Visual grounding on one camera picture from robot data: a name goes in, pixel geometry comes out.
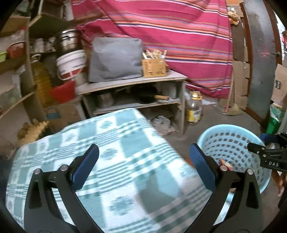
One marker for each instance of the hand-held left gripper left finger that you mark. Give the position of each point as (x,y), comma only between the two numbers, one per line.
(86,167)

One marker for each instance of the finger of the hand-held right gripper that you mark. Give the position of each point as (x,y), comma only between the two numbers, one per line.
(269,137)
(269,152)

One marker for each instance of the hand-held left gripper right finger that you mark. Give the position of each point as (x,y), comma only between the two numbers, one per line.
(203,168)

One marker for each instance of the orange plastic packet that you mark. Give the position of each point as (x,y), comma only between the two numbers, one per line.
(225,163)

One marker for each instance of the light blue plastic basket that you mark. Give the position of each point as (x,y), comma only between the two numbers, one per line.
(224,127)

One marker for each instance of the green bin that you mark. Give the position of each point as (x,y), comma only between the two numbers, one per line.
(272,125)

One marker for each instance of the straw broom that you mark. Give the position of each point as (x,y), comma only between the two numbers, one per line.
(234,111)

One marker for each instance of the green checked tablecloth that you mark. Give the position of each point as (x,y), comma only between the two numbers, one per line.
(134,152)

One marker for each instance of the cardboard box black label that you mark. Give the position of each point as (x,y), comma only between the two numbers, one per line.
(280,85)

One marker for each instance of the clear oil bottle yellow cap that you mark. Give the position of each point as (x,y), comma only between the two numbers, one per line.
(194,114)

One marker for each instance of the cardboard box blue print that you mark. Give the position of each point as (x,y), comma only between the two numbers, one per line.
(65,114)

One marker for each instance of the clear plastic bag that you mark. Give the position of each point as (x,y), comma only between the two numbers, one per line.
(162,123)

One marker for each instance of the yellow egg tray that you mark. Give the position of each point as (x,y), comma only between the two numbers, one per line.
(33,132)

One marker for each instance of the cardboard sheets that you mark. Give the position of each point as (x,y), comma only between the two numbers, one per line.
(241,71)

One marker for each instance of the red plastic basket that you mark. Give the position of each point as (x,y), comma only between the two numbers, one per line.
(64,93)

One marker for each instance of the yellow oil jug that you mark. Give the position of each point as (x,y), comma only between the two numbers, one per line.
(42,83)

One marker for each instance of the low wooden cabinet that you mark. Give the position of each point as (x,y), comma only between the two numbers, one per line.
(134,81)

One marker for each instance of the white plastic bucket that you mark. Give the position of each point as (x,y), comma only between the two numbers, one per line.
(69,62)

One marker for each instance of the wooden shelf unit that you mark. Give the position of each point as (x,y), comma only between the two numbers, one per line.
(29,74)

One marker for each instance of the grey fabric bag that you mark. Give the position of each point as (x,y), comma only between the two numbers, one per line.
(114,60)

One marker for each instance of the wooden chopstick holder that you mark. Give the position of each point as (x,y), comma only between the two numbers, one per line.
(154,68)

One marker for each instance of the yellow dried bundle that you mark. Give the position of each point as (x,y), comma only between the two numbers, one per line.
(234,18)

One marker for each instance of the large metal pot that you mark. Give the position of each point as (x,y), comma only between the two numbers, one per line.
(68,42)

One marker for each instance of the glass jar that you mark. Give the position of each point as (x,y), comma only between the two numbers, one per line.
(39,46)

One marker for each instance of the green plastic tray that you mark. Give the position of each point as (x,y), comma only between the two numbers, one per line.
(3,57)

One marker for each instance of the red striped cloth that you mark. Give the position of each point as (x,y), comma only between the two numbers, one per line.
(168,33)

